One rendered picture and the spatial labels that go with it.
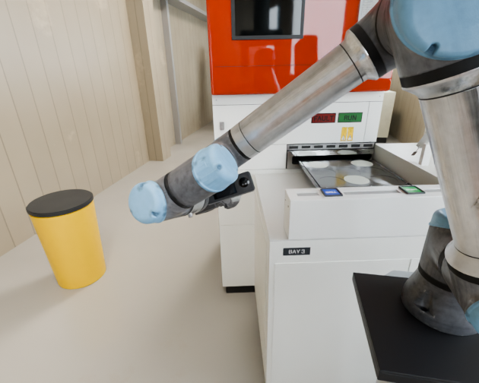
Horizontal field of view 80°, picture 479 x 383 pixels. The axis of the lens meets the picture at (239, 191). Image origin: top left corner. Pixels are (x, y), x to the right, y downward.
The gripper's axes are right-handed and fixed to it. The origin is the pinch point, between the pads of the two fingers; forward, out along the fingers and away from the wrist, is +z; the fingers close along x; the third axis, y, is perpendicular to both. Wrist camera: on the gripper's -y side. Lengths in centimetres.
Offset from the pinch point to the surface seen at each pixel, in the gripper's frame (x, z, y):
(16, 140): -115, 64, 203
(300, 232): 18.7, 18.2, -6.6
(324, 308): 49, 33, 0
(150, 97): -202, 255, 201
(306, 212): 13.1, 16.5, -11.2
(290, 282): 34.3, 22.9, 4.7
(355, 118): -19, 80, -34
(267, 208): 7.6, 34.5, 7.5
